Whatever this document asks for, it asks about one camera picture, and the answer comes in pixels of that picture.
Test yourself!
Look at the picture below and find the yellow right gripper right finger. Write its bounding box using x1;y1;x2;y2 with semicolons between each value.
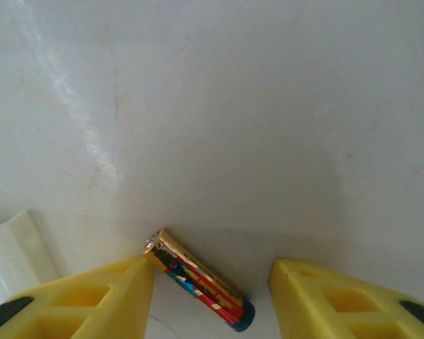
268;258;424;339

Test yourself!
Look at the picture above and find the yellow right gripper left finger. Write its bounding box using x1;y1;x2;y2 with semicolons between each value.
0;256;155;339

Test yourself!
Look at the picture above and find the white remote with printed label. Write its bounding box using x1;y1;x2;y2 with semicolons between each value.
0;209;61;304

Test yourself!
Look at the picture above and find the gold red blue AAA battery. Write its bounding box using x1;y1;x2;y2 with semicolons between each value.
141;227;257;333

